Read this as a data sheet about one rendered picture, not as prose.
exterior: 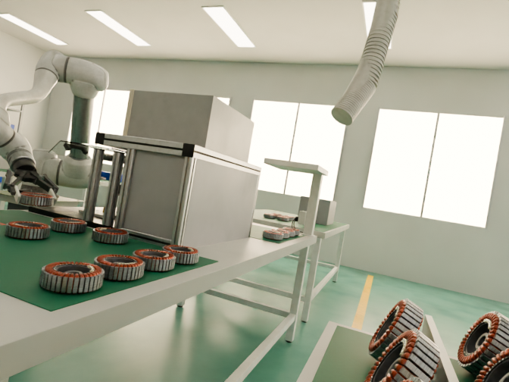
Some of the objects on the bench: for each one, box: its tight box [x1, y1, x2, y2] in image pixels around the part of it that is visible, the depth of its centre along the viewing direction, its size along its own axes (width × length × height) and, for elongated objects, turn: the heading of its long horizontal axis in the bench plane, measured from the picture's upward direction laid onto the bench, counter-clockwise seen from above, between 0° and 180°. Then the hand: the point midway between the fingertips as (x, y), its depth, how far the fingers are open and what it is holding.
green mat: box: [0, 210, 218, 312], centre depth 103 cm, size 94×61×1 cm
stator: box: [50, 218, 87, 233], centre depth 122 cm, size 11×11×4 cm
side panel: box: [114, 149, 197, 247], centre depth 127 cm, size 28×3×32 cm
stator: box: [5, 221, 51, 240], centre depth 105 cm, size 11×11×4 cm
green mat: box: [250, 224, 304, 244], centre depth 223 cm, size 94×61×1 cm
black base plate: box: [28, 206, 117, 229], centre depth 171 cm, size 47×64×2 cm
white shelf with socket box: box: [264, 158, 329, 237], centre depth 235 cm, size 35×37×46 cm
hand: (35, 198), depth 129 cm, fingers closed on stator, 11 cm apart
